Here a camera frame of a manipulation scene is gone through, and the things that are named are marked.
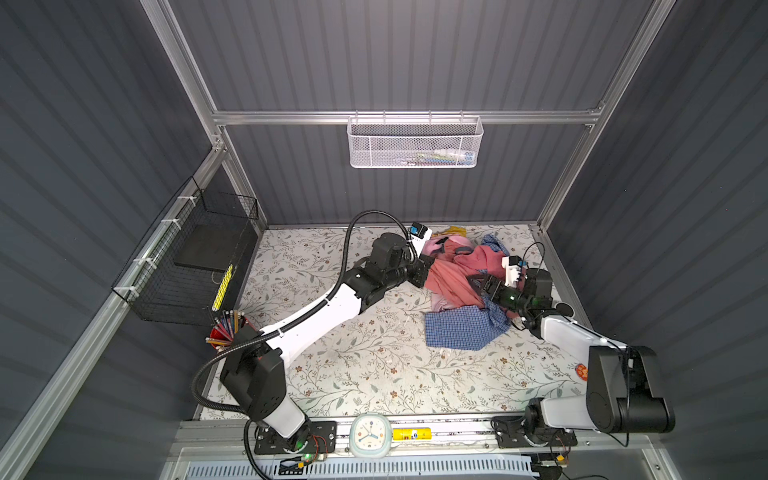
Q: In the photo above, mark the red round sticker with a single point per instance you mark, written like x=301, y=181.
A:
x=582, y=371

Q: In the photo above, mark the white vent grille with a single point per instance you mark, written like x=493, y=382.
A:
x=402, y=467

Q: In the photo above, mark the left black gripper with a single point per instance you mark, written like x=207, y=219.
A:
x=418, y=265

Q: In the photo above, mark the yellow cloth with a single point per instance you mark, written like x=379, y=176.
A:
x=452, y=231

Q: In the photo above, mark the items in white basket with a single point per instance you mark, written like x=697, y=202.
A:
x=440, y=158

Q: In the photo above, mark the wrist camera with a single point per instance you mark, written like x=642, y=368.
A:
x=419, y=232
x=514, y=271

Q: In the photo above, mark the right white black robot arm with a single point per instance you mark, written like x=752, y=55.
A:
x=624, y=392

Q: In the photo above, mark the yellow ruler in basket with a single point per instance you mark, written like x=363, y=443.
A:
x=222, y=289

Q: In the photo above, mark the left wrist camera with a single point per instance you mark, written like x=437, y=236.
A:
x=419, y=232

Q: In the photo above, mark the blue checked shirt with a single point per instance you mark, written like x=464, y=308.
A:
x=467, y=328

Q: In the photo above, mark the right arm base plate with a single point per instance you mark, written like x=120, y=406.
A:
x=518, y=431

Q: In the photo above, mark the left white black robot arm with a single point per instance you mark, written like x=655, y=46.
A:
x=249, y=376

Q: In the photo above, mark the yellow spirit level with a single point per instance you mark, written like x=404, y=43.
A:
x=411, y=434

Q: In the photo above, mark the red pencil cup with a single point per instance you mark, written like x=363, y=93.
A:
x=226, y=325

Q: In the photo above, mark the light pink cloth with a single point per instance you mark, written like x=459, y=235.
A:
x=446, y=247

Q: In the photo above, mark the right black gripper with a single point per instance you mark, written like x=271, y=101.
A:
x=488, y=287

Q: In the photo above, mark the white wire wall basket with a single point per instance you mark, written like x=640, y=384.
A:
x=378, y=142

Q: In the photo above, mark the floral table mat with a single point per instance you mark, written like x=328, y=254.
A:
x=379, y=361

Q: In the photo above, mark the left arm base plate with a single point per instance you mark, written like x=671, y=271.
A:
x=313, y=437

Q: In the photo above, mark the black wire wall basket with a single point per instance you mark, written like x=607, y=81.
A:
x=175, y=276

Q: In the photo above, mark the dark pink shirt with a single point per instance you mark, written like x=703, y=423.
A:
x=449, y=278

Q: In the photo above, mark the mint analog clock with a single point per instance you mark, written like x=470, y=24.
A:
x=370, y=436

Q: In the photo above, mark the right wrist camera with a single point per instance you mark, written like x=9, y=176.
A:
x=514, y=271

